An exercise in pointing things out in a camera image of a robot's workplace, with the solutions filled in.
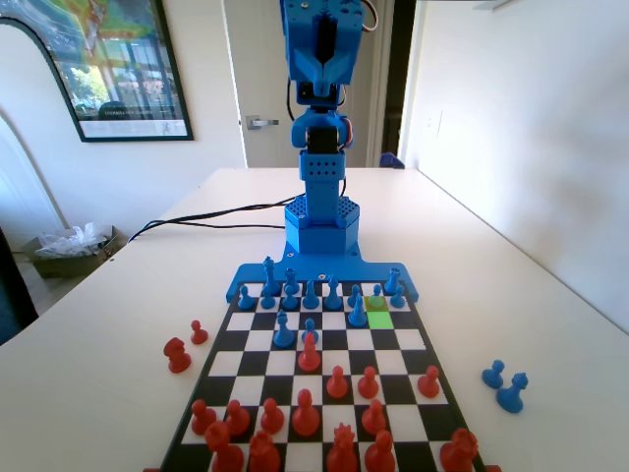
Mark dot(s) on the clear plastic wrap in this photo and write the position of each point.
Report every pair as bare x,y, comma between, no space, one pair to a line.
74,241

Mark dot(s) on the black white chessboard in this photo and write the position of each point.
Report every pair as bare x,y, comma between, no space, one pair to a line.
344,359

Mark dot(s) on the dark furniture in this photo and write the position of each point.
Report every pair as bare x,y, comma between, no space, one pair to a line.
12,295

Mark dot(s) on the framed wall poster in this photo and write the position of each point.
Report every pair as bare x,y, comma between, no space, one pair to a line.
123,74

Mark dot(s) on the red chess pawn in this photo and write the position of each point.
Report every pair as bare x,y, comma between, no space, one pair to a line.
368,386
271,418
373,420
237,420
429,386
199,334
337,386
305,418
201,420

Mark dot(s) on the small blue object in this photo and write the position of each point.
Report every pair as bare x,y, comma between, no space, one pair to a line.
390,161

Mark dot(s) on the white door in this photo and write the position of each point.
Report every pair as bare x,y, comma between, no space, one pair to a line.
255,74

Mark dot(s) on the red chess bishop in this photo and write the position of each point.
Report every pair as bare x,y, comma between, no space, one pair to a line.
380,454
309,356

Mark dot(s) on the blue base plate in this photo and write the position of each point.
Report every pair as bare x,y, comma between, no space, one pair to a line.
245,280

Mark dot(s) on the cardboard box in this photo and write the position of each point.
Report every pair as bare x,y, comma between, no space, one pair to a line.
59,265

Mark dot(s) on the blue chess king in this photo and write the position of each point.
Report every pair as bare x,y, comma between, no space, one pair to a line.
269,275

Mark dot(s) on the red chess rook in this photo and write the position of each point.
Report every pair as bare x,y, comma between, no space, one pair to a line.
222,450
459,452

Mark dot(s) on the red chess queen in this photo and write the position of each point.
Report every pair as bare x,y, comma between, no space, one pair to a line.
341,454

